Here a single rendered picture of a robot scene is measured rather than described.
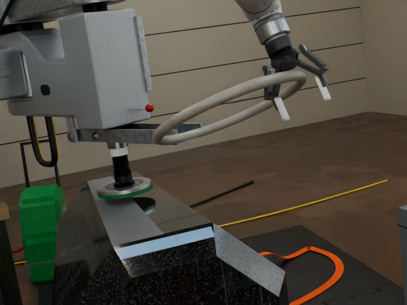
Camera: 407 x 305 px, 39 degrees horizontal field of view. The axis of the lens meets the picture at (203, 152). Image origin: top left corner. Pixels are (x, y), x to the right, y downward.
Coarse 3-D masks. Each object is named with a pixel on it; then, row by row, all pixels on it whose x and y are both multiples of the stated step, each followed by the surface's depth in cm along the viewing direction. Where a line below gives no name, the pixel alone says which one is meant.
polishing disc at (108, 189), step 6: (138, 180) 231; (144, 180) 229; (150, 180) 228; (102, 186) 229; (108, 186) 228; (126, 186) 224; (132, 186) 222; (138, 186) 221; (144, 186) 222; (102, 192) 221; (108, 192) 219; (114, 192) 218; (120, 192) 218; (126, 192) 218
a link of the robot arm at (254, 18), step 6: (276, 0) 156; (270, 6) 154; (276, 6) 156; (246, 12) 156; (264, 12) 155; (270, 12) 157; (276, 12) 157; (282, 12) 160; (252, 18) 158; (258, 18) 158; (264, 18) 157; (252, 24) 161
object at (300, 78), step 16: (256, 80) 150; (272, 80) 151; (288, 80) 156; (304, 80) 166; (224, 96) 148; (288, 96) 183; (192, 112) 151; (240, 112) 194; (256, 112) 192; (160, 128) 159; (208, 128) 192; (160, 144) 174
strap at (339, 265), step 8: (304, 248) 360; (312, 248) 358; (288, 256) 349; (296, 256) 349; (328, 256) 343; (336, 256) 341; (336, 264) 329; (336, 272) 319; (328, 280) 311; (336, 280) 310; (320, 288) 303; (304, 296) 297; (312, 296) 296; (296, 304) 289
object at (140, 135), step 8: (128, 128) 225; (136, 128) 221; (144, 128) 217; (152, 128) 213; (176, 128) 202; (184, 128) 199; (192, 128) 196; (72, 136) 232; (80, 136) 233; (88, 136) 228; (96, 136) 223; (104, 136) 219; (112, 136) 215; (120, 136) 210; (128, 136) 206; (136, 136) 202; (144, 136) 199; (152, 136) 195; (176, 144) 186
